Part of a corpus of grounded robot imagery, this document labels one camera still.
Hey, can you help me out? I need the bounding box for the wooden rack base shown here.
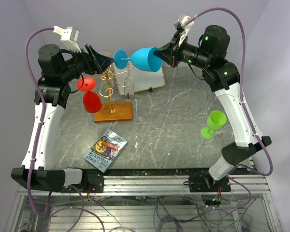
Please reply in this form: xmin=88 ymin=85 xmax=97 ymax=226
xmin=94 ymin=101 xmax=133 ymax=123

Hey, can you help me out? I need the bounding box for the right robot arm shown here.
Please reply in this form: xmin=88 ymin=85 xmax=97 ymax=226
xmin=154 ymin=25 xmax=272 ymax=191

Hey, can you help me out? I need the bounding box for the colourful treehouse book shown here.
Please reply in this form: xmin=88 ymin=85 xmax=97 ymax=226
xmin=84 ymin=129 xmax=128 ymax=173

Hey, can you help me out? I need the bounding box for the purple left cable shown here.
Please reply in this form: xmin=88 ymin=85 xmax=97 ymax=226
xmin=25 ymin=27 xmax=104 ymax=232

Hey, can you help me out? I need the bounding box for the aluminium rail frame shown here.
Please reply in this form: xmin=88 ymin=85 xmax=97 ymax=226
xmin=8 ymin=168 xmax=282 ymax=232

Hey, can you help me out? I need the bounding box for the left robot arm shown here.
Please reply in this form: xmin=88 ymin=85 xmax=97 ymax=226
xmin=11 ymin=44 xmax=114 ymax=192

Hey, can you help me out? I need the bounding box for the gold framed whiteboard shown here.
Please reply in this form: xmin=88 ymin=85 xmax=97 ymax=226
xmin=113 ymin=66 xmax=166 ymax=95

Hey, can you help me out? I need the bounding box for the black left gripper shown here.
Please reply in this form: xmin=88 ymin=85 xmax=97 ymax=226
xmin=60 ymin=44 xmax=115 ymax=82

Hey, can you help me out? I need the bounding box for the blue plastic goblet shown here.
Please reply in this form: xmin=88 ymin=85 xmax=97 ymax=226
xmin=114 ymin=47 xmax=162 ymax=72

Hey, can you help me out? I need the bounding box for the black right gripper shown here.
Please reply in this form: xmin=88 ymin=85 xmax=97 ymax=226
xmin=154 ymin=31 xmax=212 ymax=69

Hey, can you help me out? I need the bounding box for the red plastic goblet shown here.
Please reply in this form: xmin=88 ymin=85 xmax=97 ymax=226
xmin=77 ymin=77 xmax=102 ymax=113

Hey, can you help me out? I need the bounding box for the clear wine glass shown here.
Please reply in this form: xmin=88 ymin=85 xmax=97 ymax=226
xmin=123 ymin=62 xmax=134 ymax=99

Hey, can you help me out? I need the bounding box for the gold wire glass rack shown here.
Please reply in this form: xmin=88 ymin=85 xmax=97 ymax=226
xmin=99 ymin=64 xmax=127 ymax=103

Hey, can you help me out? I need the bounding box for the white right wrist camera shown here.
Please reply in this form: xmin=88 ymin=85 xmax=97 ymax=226
xmin=174 ymin=13 xmax=198 ymax=47

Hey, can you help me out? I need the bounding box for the green plastic goblet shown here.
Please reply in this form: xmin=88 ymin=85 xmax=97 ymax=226
xmin=201 ymin=110 xmax=227 ymax=139

